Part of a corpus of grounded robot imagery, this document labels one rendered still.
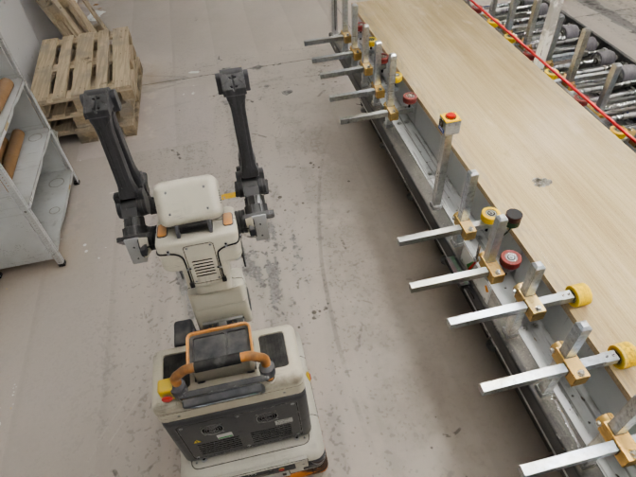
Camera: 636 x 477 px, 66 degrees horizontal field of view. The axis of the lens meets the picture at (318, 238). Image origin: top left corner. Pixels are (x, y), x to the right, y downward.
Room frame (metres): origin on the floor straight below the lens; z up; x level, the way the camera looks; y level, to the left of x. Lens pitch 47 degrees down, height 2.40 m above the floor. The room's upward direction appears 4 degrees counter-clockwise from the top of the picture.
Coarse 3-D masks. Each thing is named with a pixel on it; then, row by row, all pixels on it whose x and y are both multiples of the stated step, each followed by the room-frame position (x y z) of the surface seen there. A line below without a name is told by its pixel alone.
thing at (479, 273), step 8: (464, 272) 1.21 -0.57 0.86; (472, 272) 1.20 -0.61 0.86; (480, 272) 1.20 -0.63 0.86; (488, 272) 1.20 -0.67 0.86; (504, 272) 1.21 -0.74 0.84; (424, 280) 1.18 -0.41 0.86; (432, 280) 1.18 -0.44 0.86; (440, 280) 1.17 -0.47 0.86; (448, 280) 1.17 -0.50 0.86; (456, 280) 1.17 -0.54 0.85; (464, 280) 1.18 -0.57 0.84; (416, 288) 1.15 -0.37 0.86; (424, 288) 1.15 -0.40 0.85; (432, 288) 1.16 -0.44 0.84
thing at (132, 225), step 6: (138, 216) 1.26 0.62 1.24; (126, 222) 1.24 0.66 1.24; (132, 222) 1.23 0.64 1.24; (138, 222) 1.24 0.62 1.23; (144, 222) 1.26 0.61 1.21; (126, 228) 1.22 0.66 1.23; (132, 228) 1.21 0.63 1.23; (138, 228) 1.22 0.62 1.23; (144, 228) 1.23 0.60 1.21; (126, 234) 1.20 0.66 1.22; (132, 234) 1.20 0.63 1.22; (138, 234) 1.20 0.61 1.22; (144, 234) 1.20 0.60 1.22; (120, 240) 1.18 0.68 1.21
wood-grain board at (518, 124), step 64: (384, 0) 3.86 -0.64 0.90; (448, 0) 3.77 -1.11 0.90; (448, 64) 2.80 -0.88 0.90; (512, 64) 2.74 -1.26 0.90; (512, 128) 2.09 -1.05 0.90; (576, 128) 2.05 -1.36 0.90; (512, 192) 1.60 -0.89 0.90; (576, 192) 1.57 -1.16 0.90; (576, 256) 1.21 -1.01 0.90; (576, 320) 0.92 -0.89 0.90
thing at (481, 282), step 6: (462, 252) 1.41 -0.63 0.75; (468, 252) 1.36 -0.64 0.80; (462, 258) 1.39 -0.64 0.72; (468, 258) 1.35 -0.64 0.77; (474, 282) 1.27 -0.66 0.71; (480, 282) 1.23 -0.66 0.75; (486, 282) 1.19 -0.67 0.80; (480, 288) 1.22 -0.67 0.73; (486, 294) 1.17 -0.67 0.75; (486, 300) 1.16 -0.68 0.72
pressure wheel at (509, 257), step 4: (504, 252) 1.25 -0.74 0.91; (508, 252) 1.25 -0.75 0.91; (512, 252) 1.25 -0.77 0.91; (516, 252) 1.25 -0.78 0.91; (500, 256) 1.24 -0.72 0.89; (504, 256) 1.23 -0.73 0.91; (508, 256) 1.23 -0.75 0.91; (512, 256) 1.22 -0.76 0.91; (516, 256) 1.23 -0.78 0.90; (520, 256) 1.22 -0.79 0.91; (500, 260) 1.23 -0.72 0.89; (504, 260) 1.21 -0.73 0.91; (508, 260) 1.21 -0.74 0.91; (512, 260) 1.21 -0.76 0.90; (516, 260) 1.21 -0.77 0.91; (520, 260) 1.20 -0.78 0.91; (504, 264) 1.20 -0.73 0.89; (508, 264) 1.19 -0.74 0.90; (512, 264) 1.19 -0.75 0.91; (516, 264) 1.19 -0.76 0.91; (520, 264) 1.20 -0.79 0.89; (508, 268) 1.19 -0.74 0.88; (512, 268) 1.19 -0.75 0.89; (516, 268) 1.19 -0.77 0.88
